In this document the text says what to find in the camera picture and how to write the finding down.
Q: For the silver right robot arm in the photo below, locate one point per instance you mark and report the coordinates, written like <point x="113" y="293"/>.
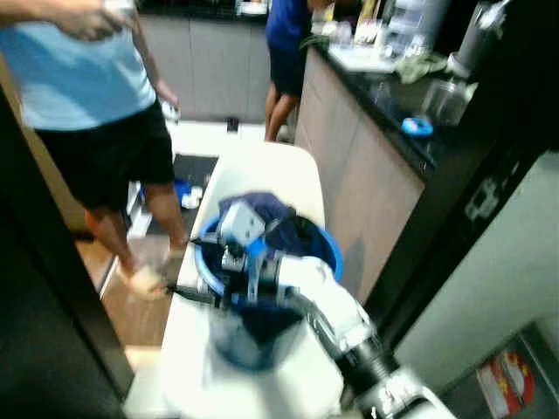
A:
<point x="332" y="305"/>

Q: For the person in dark blue clothes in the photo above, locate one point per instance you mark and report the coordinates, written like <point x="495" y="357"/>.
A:
<point x="288" y="44"/>

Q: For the dark blue garment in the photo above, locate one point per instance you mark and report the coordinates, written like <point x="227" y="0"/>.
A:
<point x="266" y="209"/>

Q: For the blue plastic bucket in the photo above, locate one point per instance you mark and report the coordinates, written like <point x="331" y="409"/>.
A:
<point x="253" y="347"/>

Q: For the blue item on floor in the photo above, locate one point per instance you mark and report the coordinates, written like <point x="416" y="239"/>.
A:
<point x="179" y="192"/>

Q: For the white chair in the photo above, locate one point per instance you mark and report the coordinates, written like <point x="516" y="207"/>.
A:
<point x="262" y="170"/>

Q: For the black floor mat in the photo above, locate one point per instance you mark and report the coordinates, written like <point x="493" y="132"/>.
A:
<point x="194" y="168"/>

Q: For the kitchen counter with black top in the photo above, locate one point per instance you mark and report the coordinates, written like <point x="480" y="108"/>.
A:
<point x="367" y="175"/>

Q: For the black door panel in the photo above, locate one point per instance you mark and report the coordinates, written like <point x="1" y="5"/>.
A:
<point x="44" y="332"/>

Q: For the grey kitchen cabinets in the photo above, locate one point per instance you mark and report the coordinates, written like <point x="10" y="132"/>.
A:
<point x="210" y="70"/>

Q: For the small blue round item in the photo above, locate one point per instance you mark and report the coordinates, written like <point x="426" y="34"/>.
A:
<point x="417" y="127"/>

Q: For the white tray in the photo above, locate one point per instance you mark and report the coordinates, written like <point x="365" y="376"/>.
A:
<point x="358" y="58"/>

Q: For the person in light blue shirt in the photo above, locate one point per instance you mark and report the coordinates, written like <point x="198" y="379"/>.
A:
<point x="79" y="78"/>

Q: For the clear glass jar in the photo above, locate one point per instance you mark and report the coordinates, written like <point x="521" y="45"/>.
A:
<point x="445" y="103"/>

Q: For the green cloth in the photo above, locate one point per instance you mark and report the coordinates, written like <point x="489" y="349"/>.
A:
<point x="419" y="68"/>

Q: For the red and white sticker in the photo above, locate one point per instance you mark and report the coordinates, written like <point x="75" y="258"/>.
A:
<point x="505" y="384"/>

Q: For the grey kitchen appliance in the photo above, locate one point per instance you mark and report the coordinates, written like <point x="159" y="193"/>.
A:
<point x="476" y="39"/>

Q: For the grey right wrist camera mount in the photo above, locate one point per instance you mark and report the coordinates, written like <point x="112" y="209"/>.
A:
<point x="242" y="225"/>

